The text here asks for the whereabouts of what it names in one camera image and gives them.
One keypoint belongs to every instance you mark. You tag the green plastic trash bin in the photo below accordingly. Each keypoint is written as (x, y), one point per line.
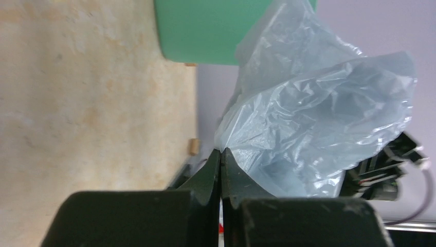
(204, 30)

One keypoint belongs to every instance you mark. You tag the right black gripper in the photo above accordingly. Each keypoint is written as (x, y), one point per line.
(376, 177)

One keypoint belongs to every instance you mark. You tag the light blue plastic bag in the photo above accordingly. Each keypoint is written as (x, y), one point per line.
(308, 106)

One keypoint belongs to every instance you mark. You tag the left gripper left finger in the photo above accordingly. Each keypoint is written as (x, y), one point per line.
(185, 216)

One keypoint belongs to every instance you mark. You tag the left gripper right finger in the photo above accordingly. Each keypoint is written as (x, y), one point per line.
(254, 217)

